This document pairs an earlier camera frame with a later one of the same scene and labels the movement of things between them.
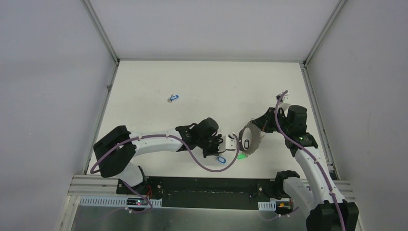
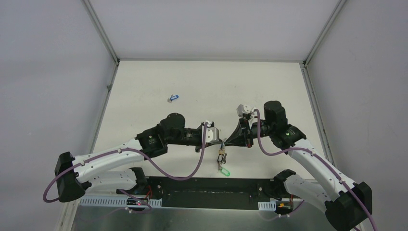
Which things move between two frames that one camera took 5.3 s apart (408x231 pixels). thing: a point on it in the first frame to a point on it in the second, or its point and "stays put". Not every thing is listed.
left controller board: x=136 y=201 stays put
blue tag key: x=172 y=97 stays put
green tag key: x=241 y=156 to x=225 y=172
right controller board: x=283 y=206 stays put
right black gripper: x=263 y=122 to x=243 y=136
